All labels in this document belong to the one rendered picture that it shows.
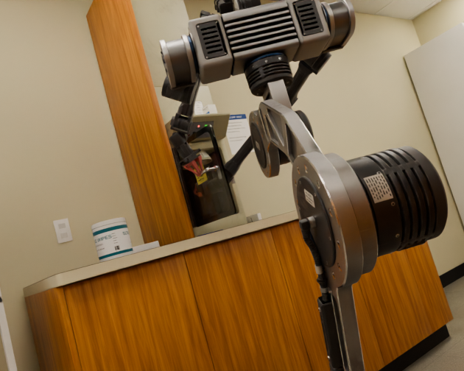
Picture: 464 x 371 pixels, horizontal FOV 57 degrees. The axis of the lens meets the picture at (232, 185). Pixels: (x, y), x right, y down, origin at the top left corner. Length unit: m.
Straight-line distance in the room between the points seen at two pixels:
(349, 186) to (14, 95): 1.99
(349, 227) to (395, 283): 1.83
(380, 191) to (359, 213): 0.06
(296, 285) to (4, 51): 1.85
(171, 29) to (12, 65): 0.83
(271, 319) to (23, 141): 1.45
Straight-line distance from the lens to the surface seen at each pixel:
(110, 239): 1.65
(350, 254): 0.68
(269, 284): 1.87
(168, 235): 2.06
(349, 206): 0.66
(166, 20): 2.41
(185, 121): 1.78
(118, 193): 2.37
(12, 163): 2.29
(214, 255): 1.73
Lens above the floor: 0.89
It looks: 7 degrees up
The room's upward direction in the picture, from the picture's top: 16 degrees counter-clockwise
